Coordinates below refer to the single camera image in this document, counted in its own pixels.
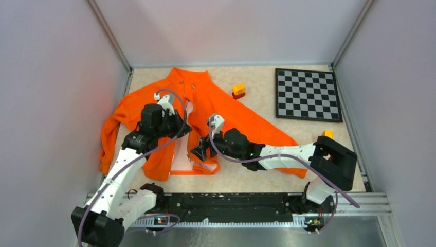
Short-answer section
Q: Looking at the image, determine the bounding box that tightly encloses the orange zip jacket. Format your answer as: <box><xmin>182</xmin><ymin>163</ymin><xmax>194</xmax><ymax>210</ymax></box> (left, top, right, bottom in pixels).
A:
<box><xmin>99</xmin><ymin>68</ymin><xmax>297</xmax><ymax>181</ymax></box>

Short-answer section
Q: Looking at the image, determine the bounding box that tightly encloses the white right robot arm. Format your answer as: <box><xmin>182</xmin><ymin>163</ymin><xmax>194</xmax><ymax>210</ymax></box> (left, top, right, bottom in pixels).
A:
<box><xmin>190</xmin><ymin>129</ymin><xmax>357</xmax><ymax>214</ymax></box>

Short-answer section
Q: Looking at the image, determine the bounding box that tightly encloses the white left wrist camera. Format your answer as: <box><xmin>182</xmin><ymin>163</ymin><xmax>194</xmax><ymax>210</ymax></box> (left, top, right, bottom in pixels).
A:
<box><xmin>154</xmin><ymin>93</ymin><xmax>175</xmax><ymax>116</ymax></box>

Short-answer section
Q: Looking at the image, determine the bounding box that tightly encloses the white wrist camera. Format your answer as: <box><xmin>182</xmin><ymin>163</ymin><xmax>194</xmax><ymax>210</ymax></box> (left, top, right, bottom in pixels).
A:
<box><xmin>209</xmin><ymin>113</ymin><xmax>225</xmax><ymax>136</ymax></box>
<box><xmin>154</xmin><ymin>93</ymin><xmax>175</xmax><ymax>116</ymax></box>

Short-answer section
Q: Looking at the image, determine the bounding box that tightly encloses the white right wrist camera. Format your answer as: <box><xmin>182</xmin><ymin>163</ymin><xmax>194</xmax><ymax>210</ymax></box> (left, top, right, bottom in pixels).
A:
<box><xmin>209</xmin><ymin>113</ymin><xmax>225</xmax><ymax>136</ymax></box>

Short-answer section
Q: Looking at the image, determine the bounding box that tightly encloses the yellow red toy block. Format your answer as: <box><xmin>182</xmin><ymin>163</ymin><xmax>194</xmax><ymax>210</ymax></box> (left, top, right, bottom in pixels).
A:
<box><xmin>232</xmin><ymin>83</ymin><xmax>246</xmax><ymax>100</ymax></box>

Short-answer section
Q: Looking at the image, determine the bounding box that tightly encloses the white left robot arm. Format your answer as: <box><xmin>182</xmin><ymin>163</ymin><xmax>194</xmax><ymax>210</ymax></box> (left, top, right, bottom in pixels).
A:
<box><xmin>71</xmin><ymin>102</ymin><xmax>191</xmax><ymax>246</ymax></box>

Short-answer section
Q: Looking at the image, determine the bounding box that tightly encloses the black grey checkerboard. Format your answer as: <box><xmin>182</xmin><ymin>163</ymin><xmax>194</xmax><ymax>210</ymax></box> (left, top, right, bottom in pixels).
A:
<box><xmin>275</xmin><ymin>68</ymin><xmax>343</xmax><ymax>123</ymax></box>

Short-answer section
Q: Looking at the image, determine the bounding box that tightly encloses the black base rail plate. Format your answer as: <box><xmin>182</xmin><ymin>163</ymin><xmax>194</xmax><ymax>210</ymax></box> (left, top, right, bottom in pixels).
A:
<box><xmin>151</xmin><ymin>192</ymin><xmax>334</xmax><ymax>223</ymax></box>

